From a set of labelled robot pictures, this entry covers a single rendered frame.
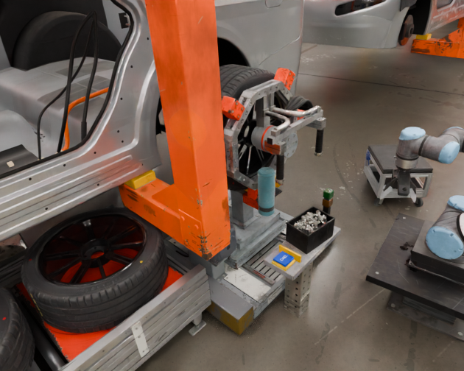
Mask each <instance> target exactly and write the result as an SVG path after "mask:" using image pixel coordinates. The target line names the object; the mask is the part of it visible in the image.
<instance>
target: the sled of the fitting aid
mask: <svg viewBox="0 0 464 371"><path fill-rule="evenodd" d="M285 228H286V219H284V218H282V217H280V219H278V220H277V221H276V222H274V223H273V224H272V225H270V226H269V227H268V228H267V229H266V230H264V231H263V232H262V233H260V234H259V235H258V236H257V237H255V238H254V239H253V240H252V241H251V242H249V243H248V244H247V245H245V246H244V247H243V248H241V249H240V250H239V249H238V248H237V250H235V251H234V252H232V254H231V255H230V256H229V257H228V258H227V259H226V260H224V262H225V263H226V264H227V265H229V266H231V267H233V268H234V269H235V270H237V269H238V268H239V267H240V266H241V265H242V264H244V263H245V262H246V261H247V260H249V259H250V258H251V257H252V256H254V255H255V254H256V253H257V252H258V251H259V250H260V249H261V248H263V247H264V246H265V245H266V244H268V243H269V242H270V241H271V240H273V239H274V238H275V237H276V236H277V235H278V234H279V233H281V232H282V231H283V230H284V229H285Z"/></svg>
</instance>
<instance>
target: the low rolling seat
mask: <svg viewBox="0 0 464 371"><path fill-rule="evenodd" d="M397 148H398V144H385V145H369V146H368V149H367V153H366V158H365V166H364V170H363V171H364V173H365V175H366V177H367V182H368V183H370V184H371V186H372V188H373V190H374V192H375V194H376V196H377V198H376V199H375V200H374V203H373V204H374V205H375V206H376V207H378V206H380V205H381V204H382V203H383V200H384V199H380V195H381V193H382V190H383V187H384V186H385V185H386V184H387V183H388V182H389V181H392V179H391V177H392V173H393V170H394V169H397V168H396V164H395V158H394V156H396V152H397ZM370 159H371V160H372V162H373V164H370ZM432 170H433V168H432V167H431V165H430V164H429V163H428V162H427V160H426V159H425V158H424V157H421V156H419V157H418V162H417V166H416V167H414V168H413V170H411V171H410V176H411V179H410V180H411V181H412V183H414V185H415V188H416V201H415V203H414V205H415V206H417V207H421V206H422V205H423V200H422V199H421V198H422V197H426V196H427V193H428V190H429V186H430V183H431V180H432V175H433V173H432ZM419 177H425V181H424V183H422V182H421V180H420V179H419ZM405 197H406V196H399V195H398V189H396V188H394V187H393V191H392V192H390V193H388V194H387V196H385V197H384V198H405ZM407 197H411V196H410V195H408V196H407Z"/></svg>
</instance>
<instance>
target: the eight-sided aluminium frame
mask: <svg viewBox="0 0 464 371"><path fill-rule="evenodd" d="M284 85H285V84H283V82H282V81H278V80H274V79H272V80H268V81H267V82H264V83H262V84H260V85H257V86H255V87H252V88H249V89H246V90H245V91H243V93H242V95H241V96H240V99H239V102H240V103H241V104H242V105H243V106H244V107H245V110H244V112H243V114H242V116H241V118H240V120H239V121H237V120H234V119H229V121H228V123H227V124H226V126H225V127H224V142H225V162H226V173H227V176H229V177H231V178H233V179H234V180H236V181H237V182H239V183H241V184H242V185H244V186H246V187H248V188H250V189H253V190H254V191H255V190H256V189H258V174H257V175H255V176H253V177H251V178H248V177H246V176H245V175H243V174H242V173H241V172H239V156H238V139H237V138H238V134H239V132H240V130H241V128H242V126H243V124H244V122H245V120H246V118H247V116H248V114H249V112H250V110H251V108H252V106H253V104H254V102H255V101H256V100H257V99H260V98H262V97H263V96H267V95H269V94H270V93H272V92H274V93H275V94H276V95H277V97H278V98H279V99H280V100H281V101H282V102H283V103H284V104H285V109H286V106H287V104H288V102H289V100H290V99H291V98H292V97H293V95H292V94H291V93H290V92H289V90H288V89H287V88H286V87H285V86H284ZM288 119H289V120H290V124H292V123H294V122H296V121H297V120H298V117H295V116H292V117H290V118H288ZM276 157H277V156H276V155H275V157H274V158H273V161H272V163H271V164H270V166H269V167H270V168H272V169H274V170H275V177H276V160H277V159H276Z"/></svg>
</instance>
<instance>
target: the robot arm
mask: <svg viewBox="0 0 464 371"><path fill-rule="evenodd" d="M458 152H464V129H463V128H461V127H450V128H448V129H447V130H445V131H443V133H442V134H441V135H440V136H438V137H437V138H436V137H433V136H430V135H425V131H424V130H423V129H421V128H419V127H408V128H405V129H403V130H402V131H401V134H400V136H399V142H398V148H397V152H396V156H394V158H395V164H396V168H397V169H394V170H393V173H392V177H391V179H392V181H389V182H388V183H387V184H386V185H385V186H384V187H383V190H382V193H381V195H380V199H384V197H385V196H387V194H388V193H390V192H392V191H393V187H394V188H396V189H398V195H399V196H406V197H407V196H408V195H410V196H411V198H412V201H413V202H414V203H415V201H416V188H415V185H414V183H412V181H411V180H410V179H411V176H410V171H411V170H413V168H414V167H416V166H417V162H418V157H419V156H421V157H424V158H428V159H431V160H436V161H438V162H440V163H446V164H450V163H452V162H453V161H454V159H455V158H456V157H457V154H458ZM396 170H398V171H396ZM426 244H427V246H428V248H429V249H430V250H431V251H432V252H433V253H435V254H436V255H437V256H439V257H441V258H445V259H453V260H458V261H463V260H464V196H452V197H450V198H449V201H447V204H446V208H445V210H444V212H443V213H442V214H441V215H440V217H439V218H438V219H437V221H436V222H435V223H434V224H433V225H432V227H431V228H430V229H429V230H428V233H427V234H426Z"/></svg>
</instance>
